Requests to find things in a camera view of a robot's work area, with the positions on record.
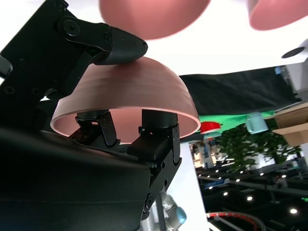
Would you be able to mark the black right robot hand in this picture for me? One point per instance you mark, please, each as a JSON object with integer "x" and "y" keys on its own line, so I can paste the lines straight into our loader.
{"x": 60, "y": 180}

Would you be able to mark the pink plastic bowl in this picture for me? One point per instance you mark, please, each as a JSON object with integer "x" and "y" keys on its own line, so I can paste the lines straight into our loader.
{"x": 276, "y": 14}
{"x": 134, "y": 84}
{"x": 154, "y": 16}

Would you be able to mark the grey blue industrial robot arm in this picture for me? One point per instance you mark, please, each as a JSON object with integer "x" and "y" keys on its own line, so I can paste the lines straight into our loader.
{"x": 175, "y": 214}

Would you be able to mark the red bowl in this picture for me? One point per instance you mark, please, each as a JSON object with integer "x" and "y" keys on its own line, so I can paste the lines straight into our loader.
{"x": 210, "y": 126}

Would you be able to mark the black thin pole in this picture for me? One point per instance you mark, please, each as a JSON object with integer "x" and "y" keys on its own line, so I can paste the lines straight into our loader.
{"x": 161, "y": 216}

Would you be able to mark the red white hoop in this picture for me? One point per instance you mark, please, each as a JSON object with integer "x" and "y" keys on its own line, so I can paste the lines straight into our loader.
{"x": 223, "y": 213}

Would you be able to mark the green cloth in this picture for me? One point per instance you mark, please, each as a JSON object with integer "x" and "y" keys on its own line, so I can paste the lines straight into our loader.
{"x": 233, "y": 119}

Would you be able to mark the green leafy plant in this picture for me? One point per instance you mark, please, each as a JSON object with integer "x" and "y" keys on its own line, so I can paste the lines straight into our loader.
{"x": 245, "y": 149}

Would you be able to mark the black cloth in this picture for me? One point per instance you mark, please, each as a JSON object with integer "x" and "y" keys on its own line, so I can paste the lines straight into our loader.
{"x": 240, "y": 91}

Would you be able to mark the teal cup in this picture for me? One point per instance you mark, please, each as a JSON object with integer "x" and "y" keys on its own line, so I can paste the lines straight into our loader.
{"x": 256, "y": 122}

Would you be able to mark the brown cardboard box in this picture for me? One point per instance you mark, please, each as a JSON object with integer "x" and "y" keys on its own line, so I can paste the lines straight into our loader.
{"x": 291, "y": 125}

